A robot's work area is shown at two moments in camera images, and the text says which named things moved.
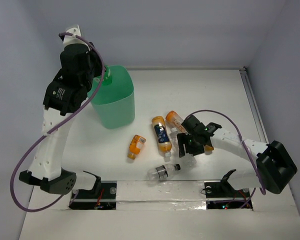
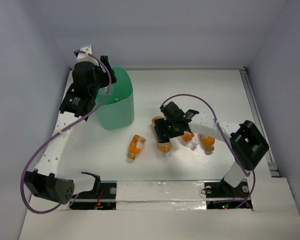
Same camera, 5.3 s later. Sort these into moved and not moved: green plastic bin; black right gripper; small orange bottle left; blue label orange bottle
Moved: black right gripper
Not moved: green plastic bin; small orange bottle left; blue label orange bottle
